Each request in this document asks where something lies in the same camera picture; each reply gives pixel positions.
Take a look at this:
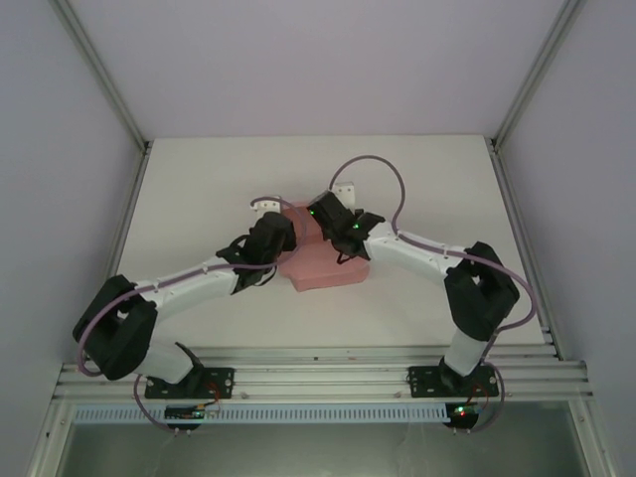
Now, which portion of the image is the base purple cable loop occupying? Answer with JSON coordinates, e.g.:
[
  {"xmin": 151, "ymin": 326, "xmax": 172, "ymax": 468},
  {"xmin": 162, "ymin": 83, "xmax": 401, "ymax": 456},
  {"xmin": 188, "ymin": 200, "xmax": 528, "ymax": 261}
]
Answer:
[
  {"xmin": 464, "ymin": 366, "xmax": 508, "ymax": 434},
  {"xmin": 132, "ymin": 373, "xmax": 176, "ymax": 434}
]

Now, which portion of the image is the aluminium frame post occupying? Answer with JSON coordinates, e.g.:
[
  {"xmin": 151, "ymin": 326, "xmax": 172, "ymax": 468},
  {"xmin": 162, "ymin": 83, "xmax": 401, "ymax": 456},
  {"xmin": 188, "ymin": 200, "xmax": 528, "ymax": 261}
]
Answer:
[
  {"xmin": 490, "ymin": 0, "xmax": 582, "ymax": 144},
  {"xmin": 49, "ymin": 0, "xmax": 151, "ymax": 146}
]

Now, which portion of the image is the aluminium table side rail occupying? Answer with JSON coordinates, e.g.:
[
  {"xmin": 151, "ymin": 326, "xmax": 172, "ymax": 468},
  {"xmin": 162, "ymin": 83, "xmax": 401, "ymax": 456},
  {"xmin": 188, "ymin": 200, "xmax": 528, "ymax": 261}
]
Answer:
[
  {"xmin": 79, "ymin": 141, "xmax": 153, "ymax": 364},
  {"xmin": 488, "ymin": 138, "xmax": 560, "ymax": 357}
]

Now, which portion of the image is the slotted grey cable duct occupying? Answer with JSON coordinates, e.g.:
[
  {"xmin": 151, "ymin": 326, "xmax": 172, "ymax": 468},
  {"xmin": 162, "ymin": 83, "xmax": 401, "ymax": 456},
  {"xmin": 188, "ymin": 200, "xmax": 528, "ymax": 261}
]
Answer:
[{"xmin": 74, "ymin": 402, "xmax": 448, "ymax": 425}]

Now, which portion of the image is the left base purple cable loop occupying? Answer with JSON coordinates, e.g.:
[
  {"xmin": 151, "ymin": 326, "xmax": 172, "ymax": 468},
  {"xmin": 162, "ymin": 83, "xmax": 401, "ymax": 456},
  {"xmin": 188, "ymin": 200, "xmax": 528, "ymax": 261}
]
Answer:
[{"xmin": 132, "ymin": 373, "xmax": 176, "ymax": 434}]

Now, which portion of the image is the aluminium frame leg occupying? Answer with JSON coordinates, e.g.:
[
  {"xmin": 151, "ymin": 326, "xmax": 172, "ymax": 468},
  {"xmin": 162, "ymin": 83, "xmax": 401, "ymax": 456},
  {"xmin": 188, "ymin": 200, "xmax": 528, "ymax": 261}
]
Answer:
[
  {"xmin": 24, "ymin": 401, "xmax": 76, "ymax": 477},
  {"xmin": 567, "ymin": 399, "xmax": 617, "ymax": 477}
]

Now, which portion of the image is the pink paper box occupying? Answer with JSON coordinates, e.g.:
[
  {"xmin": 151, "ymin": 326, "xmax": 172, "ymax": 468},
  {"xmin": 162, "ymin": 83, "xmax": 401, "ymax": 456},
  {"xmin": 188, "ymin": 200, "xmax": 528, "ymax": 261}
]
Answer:
[{"xmin": 277, "ymin": 198, "xmax": 372, "ymax": 294}]

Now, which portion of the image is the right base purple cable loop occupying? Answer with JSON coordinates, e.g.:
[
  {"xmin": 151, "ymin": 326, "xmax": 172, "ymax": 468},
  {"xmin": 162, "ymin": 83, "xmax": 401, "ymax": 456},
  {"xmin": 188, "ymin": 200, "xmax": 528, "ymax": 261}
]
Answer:
[{"xmin": 464, "ymin": 366, "xmax": 508, "ymax": 434}]

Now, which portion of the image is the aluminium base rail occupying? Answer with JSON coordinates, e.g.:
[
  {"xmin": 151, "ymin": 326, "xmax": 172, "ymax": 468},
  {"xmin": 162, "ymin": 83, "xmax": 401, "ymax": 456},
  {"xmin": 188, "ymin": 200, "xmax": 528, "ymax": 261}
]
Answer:
[{"xmin": 52, "ymin": 345, "xmax": 595, "ymax": 401}]

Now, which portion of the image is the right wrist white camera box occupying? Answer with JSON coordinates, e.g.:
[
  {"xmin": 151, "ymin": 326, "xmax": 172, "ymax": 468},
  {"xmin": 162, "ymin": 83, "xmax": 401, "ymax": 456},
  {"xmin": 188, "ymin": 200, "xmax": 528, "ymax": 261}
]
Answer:
[{"xmin": 333, "ymin": 182, "xmax": 357, "ymax": 210}]

